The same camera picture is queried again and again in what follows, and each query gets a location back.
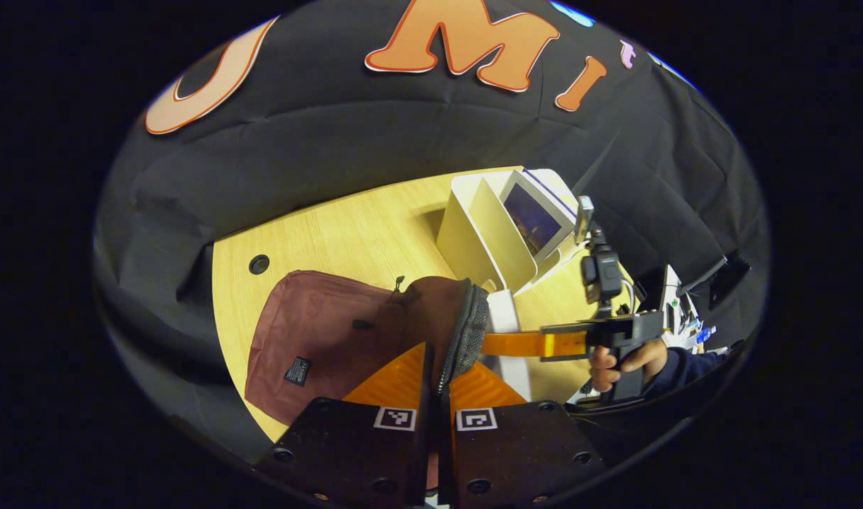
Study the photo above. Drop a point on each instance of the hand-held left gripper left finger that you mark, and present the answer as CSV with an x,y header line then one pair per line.
x,y
425,403

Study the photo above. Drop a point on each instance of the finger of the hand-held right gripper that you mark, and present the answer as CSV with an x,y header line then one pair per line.
x,y
523,344

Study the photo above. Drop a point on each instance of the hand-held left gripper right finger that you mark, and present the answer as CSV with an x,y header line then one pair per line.
x,y
523,452

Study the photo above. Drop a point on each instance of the white bookshelf rack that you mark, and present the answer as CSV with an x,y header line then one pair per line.
x,y
473,240

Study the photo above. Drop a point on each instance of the blue spine book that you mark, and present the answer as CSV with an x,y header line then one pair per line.
x,y
533,223

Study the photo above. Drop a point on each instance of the maroon schoolbag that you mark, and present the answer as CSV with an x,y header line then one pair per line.
x,y
325,332

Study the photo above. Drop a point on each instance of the white side table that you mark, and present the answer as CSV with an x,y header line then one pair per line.
x,y
675,311

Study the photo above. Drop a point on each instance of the black monitor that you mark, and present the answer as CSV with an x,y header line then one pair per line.
x,y
728,279

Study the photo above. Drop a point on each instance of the black desk grommet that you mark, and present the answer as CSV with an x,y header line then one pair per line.
x,y
259,264

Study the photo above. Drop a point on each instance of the black backdrop cloth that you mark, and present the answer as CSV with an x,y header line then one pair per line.
x,y
403,127

